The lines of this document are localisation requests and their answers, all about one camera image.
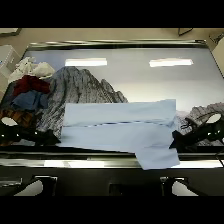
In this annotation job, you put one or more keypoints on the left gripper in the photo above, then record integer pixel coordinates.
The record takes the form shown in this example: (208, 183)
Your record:
(48, 137)

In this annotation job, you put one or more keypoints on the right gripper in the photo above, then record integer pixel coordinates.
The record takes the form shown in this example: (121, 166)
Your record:
(180, 140)

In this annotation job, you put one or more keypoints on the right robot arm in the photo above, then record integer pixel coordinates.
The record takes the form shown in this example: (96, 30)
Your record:
(210, 130)

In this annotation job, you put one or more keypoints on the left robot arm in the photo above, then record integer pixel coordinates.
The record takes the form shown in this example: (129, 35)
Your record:
(13, 132)

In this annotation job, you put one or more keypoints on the orange checked garment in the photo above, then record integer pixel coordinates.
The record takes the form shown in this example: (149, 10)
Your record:
(21, 116)

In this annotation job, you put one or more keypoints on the red garment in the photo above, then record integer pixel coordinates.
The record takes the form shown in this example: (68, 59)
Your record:
(30, 83)

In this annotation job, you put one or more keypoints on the light blue garment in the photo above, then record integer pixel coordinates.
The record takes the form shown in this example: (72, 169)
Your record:
(116, 130)

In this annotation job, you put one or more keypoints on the silver frame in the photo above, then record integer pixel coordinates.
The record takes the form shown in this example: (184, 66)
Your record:
(100, 163)

